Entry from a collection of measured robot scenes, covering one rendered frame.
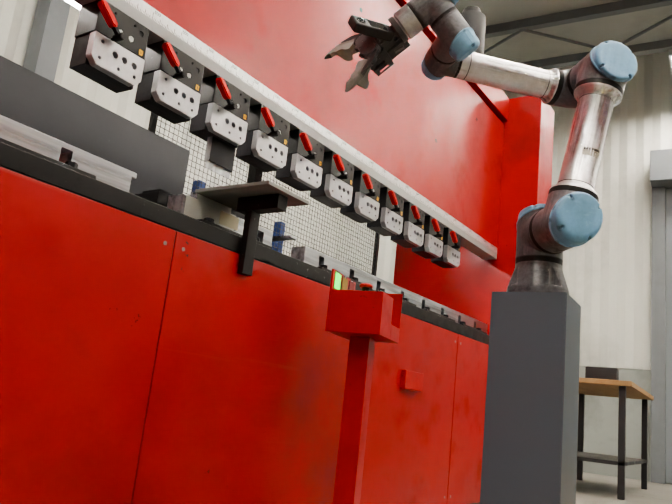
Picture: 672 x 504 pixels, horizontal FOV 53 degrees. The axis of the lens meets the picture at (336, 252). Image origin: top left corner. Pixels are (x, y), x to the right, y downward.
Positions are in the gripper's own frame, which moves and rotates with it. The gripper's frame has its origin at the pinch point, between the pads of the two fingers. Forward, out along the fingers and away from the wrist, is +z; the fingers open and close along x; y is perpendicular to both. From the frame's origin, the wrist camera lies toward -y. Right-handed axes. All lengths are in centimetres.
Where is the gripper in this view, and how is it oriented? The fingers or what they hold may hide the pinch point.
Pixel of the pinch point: (332, 73)
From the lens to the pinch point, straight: 177.7
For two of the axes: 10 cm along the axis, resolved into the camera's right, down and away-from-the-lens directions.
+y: 5.0, 3.9, 7.7
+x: -3.6, -7.2, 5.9
